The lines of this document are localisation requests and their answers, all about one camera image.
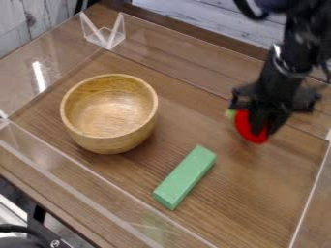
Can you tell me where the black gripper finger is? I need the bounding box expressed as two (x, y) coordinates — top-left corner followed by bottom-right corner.
(250, 107), (270, 136)
(268, 108), (292, 136)

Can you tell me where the black cable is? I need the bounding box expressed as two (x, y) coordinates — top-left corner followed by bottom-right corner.
(0, 216), (75, 248)

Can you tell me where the red plush strawberry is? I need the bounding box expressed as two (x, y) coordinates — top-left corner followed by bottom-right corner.
(226, 108), (268, 144)

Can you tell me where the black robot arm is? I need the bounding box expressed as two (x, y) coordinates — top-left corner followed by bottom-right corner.
(230, 0), (331, 137)

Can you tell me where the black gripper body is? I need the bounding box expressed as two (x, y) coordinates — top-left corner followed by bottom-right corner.
(228, 82), (322, 112)

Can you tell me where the clear acrylic tray wall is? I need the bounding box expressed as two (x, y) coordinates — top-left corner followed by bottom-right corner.
(0, 112), (216, 248)

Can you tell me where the wooden bowl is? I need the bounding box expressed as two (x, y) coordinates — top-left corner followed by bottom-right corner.
(60, 74), (159, 154)

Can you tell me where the black table leg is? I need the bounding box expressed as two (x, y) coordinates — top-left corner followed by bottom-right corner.
(32, 205), (47, 224)

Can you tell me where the green rectangular block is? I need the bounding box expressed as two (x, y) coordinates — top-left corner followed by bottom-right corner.
(152, 145), (218, 210)

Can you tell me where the clear acrylic corner bracket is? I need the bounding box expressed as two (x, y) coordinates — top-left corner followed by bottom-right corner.
(79, 13), (125, 50)

